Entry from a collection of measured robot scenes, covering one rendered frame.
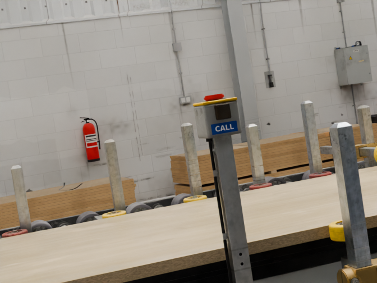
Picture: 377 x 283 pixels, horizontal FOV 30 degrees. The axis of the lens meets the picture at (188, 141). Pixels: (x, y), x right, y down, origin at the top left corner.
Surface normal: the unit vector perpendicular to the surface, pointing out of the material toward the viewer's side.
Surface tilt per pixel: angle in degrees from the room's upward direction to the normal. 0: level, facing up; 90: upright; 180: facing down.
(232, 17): 90
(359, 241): 90
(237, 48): 90
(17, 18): 90
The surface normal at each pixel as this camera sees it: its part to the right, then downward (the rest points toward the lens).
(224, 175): 0.27, 0.01
